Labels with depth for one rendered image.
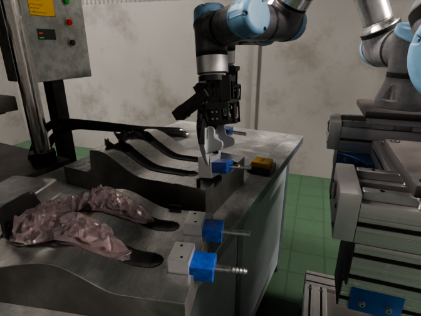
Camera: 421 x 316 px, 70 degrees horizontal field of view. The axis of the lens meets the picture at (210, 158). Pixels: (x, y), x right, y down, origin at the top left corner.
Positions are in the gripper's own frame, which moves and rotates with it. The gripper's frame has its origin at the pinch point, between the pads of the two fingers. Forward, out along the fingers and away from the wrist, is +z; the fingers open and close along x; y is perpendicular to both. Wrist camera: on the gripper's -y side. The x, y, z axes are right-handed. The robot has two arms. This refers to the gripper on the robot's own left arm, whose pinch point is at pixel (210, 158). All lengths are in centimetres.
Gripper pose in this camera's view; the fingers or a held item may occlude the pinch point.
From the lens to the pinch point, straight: 75.9
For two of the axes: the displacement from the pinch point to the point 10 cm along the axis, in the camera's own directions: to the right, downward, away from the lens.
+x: 4.6, -1.8, 8.7
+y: 8.9, 0.2, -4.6
